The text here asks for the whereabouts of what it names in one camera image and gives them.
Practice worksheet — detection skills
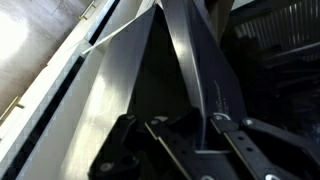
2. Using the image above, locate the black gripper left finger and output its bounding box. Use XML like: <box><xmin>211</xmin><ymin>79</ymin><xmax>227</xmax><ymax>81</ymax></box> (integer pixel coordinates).
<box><xmin>145</xmin><ymin>108</ymin><xmax>214</xmax><ymax>180</ymax></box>

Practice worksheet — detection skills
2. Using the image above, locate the white tv cabinet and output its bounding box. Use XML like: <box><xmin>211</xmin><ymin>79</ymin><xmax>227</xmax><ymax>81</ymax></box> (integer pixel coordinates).
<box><xmin>0</xmin><ymin>0</ymin><xmax>158</xmax><ymax>180</ymax></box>

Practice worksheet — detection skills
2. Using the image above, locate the grey box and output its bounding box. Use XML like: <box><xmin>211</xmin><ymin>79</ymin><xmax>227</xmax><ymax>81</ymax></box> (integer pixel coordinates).
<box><xmin>1</xmin><ymin>4</ymin><xmax>200</xmax><ymax>180</ymax></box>

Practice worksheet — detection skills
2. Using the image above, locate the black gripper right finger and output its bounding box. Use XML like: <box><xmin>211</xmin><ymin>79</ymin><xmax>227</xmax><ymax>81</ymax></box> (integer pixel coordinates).
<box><xmin>209</xmin><ymin>113</ymin><xmax>320</xmax><ymax>180</ymax></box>

